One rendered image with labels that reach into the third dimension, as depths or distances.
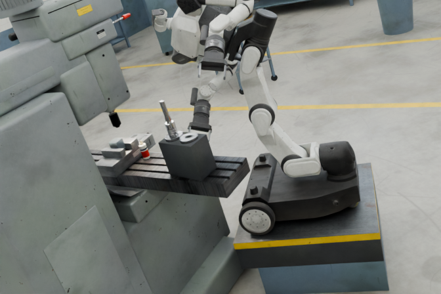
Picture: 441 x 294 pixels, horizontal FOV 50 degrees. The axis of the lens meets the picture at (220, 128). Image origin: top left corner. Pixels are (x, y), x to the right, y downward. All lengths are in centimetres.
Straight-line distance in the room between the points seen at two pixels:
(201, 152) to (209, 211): 83
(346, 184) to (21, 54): 172
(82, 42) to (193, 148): 71
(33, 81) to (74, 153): 35
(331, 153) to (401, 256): 78
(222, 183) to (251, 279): 105
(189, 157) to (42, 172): 64
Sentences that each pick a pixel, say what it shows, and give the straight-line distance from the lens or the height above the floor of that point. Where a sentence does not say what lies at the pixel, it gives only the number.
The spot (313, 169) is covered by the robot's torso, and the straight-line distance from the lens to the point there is 263.
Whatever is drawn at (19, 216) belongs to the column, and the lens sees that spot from 197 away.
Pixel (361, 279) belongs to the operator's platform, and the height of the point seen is 9.
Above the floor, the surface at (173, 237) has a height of 51.
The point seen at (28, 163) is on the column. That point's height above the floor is 139.
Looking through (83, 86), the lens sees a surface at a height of 150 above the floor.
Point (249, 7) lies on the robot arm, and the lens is 228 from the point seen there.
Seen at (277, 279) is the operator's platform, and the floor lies 12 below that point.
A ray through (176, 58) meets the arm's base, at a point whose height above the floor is 140.
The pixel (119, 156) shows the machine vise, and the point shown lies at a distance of 258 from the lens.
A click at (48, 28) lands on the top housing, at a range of 218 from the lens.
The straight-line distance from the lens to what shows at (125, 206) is 246.
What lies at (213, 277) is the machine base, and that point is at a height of 19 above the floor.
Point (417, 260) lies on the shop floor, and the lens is 300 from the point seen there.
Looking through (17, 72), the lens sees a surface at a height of 169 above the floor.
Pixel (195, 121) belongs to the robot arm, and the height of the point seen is 111.
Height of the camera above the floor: 203
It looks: 24 degrees down
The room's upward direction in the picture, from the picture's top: 17 degrees counter-clockwise
